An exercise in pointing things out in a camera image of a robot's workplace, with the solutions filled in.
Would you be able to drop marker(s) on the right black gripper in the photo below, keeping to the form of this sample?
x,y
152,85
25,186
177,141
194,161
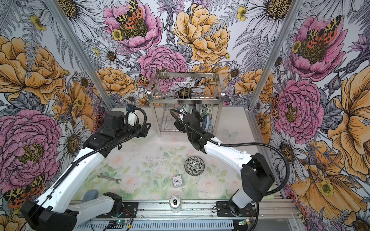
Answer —
x,y
198,115

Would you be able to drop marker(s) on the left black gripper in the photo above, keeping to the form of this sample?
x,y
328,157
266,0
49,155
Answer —
x,y
138,129

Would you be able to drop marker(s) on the blue floral bowl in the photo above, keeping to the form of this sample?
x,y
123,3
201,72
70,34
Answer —
x,y
207,123

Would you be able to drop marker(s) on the black white floral bowl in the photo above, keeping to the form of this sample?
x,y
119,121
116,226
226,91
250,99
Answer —
x,y
194,166

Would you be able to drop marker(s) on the mint green bowl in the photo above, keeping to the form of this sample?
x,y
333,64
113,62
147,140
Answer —
x,y
187,109

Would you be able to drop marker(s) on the green leaf pattern bowl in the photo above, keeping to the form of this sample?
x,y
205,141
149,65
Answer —
x,y
206,110

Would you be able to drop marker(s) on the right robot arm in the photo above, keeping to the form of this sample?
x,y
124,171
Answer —
x,y
256,175

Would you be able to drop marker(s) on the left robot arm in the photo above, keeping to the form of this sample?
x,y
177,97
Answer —
x,y
51,210

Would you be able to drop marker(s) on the steel two-tier dish rack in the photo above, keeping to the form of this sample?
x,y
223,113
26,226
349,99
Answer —
x,y
166,91

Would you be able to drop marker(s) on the steel wrench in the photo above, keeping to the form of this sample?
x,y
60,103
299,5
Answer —
x,y
103,176

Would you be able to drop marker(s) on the small white square clock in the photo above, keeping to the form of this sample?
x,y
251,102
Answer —
x,y
177,181

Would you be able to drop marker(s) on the grey blue sponge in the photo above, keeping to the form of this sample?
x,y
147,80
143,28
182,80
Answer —
x,y
90,195

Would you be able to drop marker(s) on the silver can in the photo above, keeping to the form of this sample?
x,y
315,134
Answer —
x,y
175,203

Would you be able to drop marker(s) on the green circuit board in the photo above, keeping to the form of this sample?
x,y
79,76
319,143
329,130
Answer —
x,y
244,222

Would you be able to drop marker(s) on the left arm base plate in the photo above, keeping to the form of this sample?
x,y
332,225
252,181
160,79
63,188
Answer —
x,y
124,209

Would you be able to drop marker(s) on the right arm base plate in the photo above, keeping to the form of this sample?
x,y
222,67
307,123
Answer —
x,y
223,209

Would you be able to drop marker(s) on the white vented cable duct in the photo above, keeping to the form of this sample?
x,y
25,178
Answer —
x,y
165,225

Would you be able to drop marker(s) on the aluminium mounting rail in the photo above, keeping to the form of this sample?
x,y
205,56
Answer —
x,y
202,209

